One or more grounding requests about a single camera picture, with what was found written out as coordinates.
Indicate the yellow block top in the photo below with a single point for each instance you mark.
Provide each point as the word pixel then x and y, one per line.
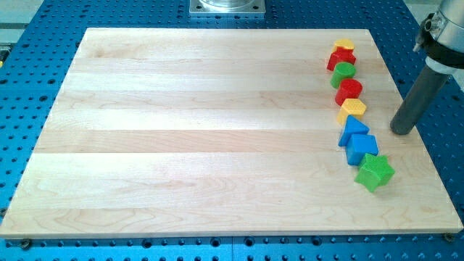
pixel 343 44

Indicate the light wooden board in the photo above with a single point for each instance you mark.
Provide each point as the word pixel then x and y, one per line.
pixel 161 132

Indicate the green cylinder block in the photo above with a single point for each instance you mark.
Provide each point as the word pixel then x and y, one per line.
pixel 342 71

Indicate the red cylinder block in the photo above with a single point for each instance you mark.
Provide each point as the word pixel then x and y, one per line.
pixel 349 88

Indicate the board clamp screw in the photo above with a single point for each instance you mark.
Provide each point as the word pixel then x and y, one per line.
pixel 449 237
pixel 25 244

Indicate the yellow hexagon block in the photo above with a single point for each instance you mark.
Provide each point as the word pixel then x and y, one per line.
pixel 353 107

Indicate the blue cube block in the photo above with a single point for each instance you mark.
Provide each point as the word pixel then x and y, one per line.
pixel 359 145

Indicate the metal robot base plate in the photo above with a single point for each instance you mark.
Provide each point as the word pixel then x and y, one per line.
pixel 209 7

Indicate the red star block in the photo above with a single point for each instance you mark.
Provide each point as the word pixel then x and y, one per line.
pixel 340 55

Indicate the blue triangle block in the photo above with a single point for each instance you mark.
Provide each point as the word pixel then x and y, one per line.
pixel 352 126

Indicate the green star block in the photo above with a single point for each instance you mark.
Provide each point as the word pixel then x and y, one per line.
pixel 374 171

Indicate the right board clamp screw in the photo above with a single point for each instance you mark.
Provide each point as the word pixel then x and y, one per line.
pixel 449 237

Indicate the left board clamp screw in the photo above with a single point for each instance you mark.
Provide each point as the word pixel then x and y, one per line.
pixel 25 244

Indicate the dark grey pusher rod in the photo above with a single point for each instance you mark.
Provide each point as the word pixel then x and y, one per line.
pixel 425 88

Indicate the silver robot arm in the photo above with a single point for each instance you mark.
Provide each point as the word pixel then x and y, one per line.
pixel 441 37

